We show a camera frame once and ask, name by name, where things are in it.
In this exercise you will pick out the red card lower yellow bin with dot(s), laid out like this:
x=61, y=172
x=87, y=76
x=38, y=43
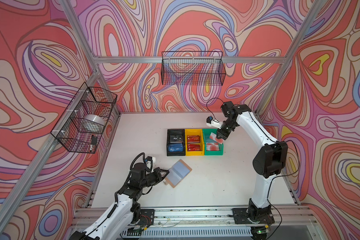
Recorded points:
x=194, y=147

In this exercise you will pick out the small black device in basket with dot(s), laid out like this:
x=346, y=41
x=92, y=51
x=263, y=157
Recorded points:
x=94, y=141

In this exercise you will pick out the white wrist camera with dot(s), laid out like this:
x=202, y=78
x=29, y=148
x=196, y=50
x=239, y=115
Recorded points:
x=212, y=122
x=150, y=160

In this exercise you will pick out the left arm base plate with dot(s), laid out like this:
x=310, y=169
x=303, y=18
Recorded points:
x=144, y=219

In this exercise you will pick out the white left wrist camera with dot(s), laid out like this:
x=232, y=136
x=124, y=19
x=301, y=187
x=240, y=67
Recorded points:
x=150, y=160

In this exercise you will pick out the red white circle card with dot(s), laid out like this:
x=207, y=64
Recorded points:
x=213, y=137

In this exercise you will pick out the red card upper yellow bin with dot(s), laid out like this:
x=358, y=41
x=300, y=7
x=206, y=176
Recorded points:
x=193, y=139

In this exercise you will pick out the aluminium front rail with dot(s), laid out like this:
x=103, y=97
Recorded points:
x=220, y=216

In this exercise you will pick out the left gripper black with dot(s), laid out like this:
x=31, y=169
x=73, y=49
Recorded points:
x=157, y=176

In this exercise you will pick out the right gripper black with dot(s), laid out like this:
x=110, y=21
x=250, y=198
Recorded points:
x=223, y=135

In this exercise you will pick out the black card in bin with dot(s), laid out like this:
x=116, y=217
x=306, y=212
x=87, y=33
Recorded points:
x=175, y=139

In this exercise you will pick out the back wall wire basket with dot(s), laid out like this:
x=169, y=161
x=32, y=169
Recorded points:
x=193, y=68

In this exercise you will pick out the red white card green bin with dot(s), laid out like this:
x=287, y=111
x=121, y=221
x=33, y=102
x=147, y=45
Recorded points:
x=212, y=147

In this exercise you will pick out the red card yellow bin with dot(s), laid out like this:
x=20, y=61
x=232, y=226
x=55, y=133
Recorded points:
x=194, y=147
x=193, y=139

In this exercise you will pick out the left wall wire basket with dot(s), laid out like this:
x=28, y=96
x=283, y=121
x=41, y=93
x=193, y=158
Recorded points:
x=88, y=100

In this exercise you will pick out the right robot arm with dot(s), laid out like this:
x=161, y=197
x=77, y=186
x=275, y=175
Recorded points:
x=268, y=162

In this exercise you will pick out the yellow storage bin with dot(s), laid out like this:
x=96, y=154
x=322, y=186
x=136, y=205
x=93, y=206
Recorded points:
x=189, y=132

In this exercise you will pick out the blue VIP credit card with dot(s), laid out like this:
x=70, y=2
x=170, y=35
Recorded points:
x=174, y=148

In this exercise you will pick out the grey tape roll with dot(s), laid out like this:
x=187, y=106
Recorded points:
x=93, y=123

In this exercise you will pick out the tan leather card holder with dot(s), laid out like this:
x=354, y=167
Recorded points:
x=177, y=173

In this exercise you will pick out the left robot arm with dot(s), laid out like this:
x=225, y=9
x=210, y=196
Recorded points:
x=125, y=211

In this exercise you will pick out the wall wire basket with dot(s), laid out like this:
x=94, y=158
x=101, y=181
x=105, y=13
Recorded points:
x=193, y=68
x=88, y=100

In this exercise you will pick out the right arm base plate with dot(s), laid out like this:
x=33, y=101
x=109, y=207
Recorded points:
x=251, y=215

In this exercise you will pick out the black storage bin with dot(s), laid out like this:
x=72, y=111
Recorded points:
x=176, y=132

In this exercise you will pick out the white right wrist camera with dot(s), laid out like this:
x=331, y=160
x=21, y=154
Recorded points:
x=212, y=122

